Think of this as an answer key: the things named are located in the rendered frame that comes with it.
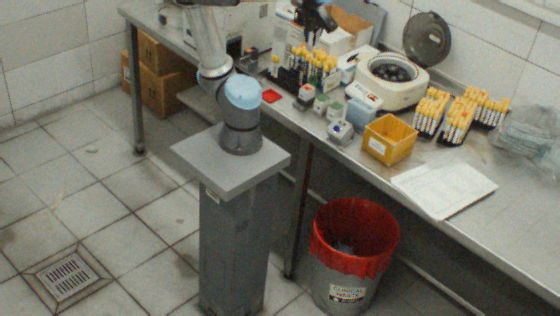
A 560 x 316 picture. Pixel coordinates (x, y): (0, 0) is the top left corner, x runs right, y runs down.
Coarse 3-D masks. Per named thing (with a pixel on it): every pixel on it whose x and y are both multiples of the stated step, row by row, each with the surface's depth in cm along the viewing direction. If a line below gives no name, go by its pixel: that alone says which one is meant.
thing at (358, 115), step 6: (348, 102) 225; (354, 102) 225; (360, 102) 225; (348, 108) 227; (354, 108) 225; (360, 108) 223; (366, 108) 222; (372, 108) 223; (348, 114) 228; (354, 114) 226; (360, 114) 224; (366, 114) 222; (372, 114) 222; (348, 120) 229; (354, 120) 227; (360, 120) 225; (366, 120) 223; (372, 120) 225; (354, 126) 229; (360, 126) 226; (360, 132) 226
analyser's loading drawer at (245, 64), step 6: (228, 54) 255; (234, 54) 255; (234, 60) 251; (240, 60) 247; (246, 60) 250; (258, 60) 247; (240, 66) 248; (246, 66) 248; (252, 66) 247; (258, 66) 249; (246, 72) 247; (252, 72) 246; (258, 72) 242; (264, 72) 245; (258, 78) 244
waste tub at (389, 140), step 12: (384, 120) 221; (396, 120) 220; (372, 132) 213; (384, 132) 226; (396, 132) 222; (408, 132) 217; (372, 144) 215; (384, 144) 210; (396, 144) 208; (408, 144) 214; (372, 156) 217; (384, 156) 213; (396, 156) 213
